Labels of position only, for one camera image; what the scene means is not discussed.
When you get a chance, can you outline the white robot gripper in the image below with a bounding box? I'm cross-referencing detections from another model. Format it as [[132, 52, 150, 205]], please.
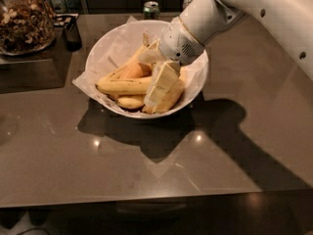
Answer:
[[138, 17, 204, 107]]

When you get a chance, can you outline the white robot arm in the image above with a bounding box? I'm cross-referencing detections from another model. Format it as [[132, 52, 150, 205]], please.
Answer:
[[140, 0, 313, 107]]

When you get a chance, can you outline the orange-tinted banana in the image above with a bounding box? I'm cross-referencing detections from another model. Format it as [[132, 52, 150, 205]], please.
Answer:
[[119, 62, 151, 79]]

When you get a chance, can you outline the front long yellow banana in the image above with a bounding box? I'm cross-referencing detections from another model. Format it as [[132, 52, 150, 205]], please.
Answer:
[[96, 76, 152, 95]]

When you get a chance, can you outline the right curved yellow banana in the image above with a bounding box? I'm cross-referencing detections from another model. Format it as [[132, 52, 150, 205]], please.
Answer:
[[142, 71, 186, 115]]

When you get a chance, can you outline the white bowl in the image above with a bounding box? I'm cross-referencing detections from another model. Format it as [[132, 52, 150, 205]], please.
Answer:
[[84, 20, 210, 119]]

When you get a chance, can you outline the back yellow banana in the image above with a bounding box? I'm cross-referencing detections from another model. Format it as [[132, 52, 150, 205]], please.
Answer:
[[100, 33, 149, 80]]

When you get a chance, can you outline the bottom short yellow banana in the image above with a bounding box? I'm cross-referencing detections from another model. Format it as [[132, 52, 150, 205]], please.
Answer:
[[116, 95, 145, 110]]

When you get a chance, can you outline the white paper bowl liner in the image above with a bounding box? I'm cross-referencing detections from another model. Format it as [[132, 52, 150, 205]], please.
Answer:
[[71, 16, 209, 118]]

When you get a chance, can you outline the green soda can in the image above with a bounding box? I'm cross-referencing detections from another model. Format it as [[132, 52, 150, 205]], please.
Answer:
[[143, 1, 159, 20]]

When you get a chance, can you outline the dark raised counter tray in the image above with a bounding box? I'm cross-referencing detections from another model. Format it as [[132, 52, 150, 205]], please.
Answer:
[[0, 28, 71, 94]]

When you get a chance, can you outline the glass jar of nuts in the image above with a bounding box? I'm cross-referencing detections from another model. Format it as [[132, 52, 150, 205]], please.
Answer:
[[0, 0, 56, 56]]

